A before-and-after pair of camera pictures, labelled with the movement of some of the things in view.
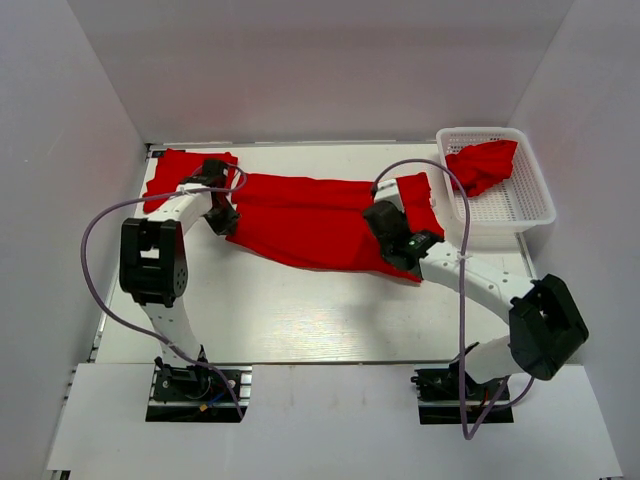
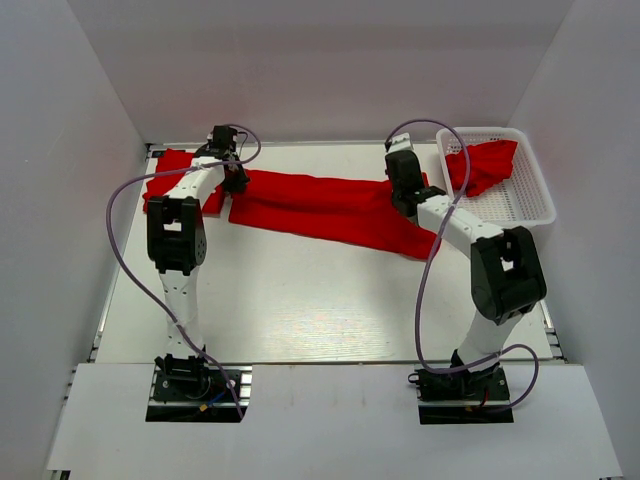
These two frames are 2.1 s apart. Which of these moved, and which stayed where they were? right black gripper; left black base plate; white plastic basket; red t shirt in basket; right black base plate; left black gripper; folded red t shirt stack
Moved: left black gripper; right black gripper
Stayed: red t shirt in basket; left black base plate; folded red t shirt stack; white plastic basket; right black base plate
